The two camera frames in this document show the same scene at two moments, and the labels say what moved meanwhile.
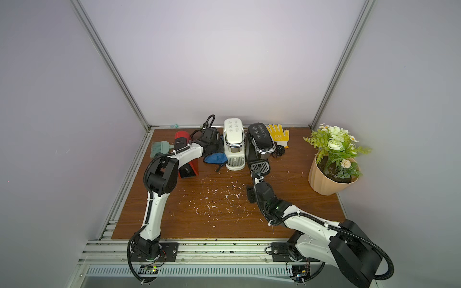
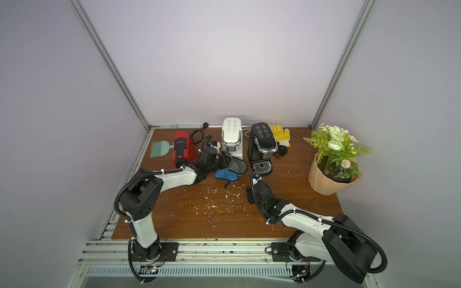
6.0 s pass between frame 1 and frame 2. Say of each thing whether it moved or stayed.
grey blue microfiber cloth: moved
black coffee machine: stayed
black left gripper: moved
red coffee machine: stayed
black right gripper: stayed
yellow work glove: stayed
